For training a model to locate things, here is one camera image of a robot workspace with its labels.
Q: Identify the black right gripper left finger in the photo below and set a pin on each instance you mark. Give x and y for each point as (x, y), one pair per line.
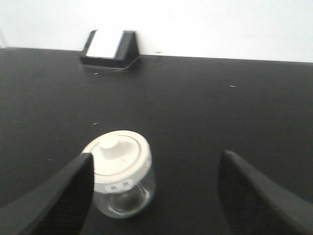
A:
(57, 207)

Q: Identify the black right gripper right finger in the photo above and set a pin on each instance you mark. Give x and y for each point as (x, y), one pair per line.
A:
(255, 205)

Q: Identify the glass jar with beige lid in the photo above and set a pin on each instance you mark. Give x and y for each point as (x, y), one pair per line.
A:
(124, 179)

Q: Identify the white socket in black box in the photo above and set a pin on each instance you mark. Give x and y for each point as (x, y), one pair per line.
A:
(110, 48)

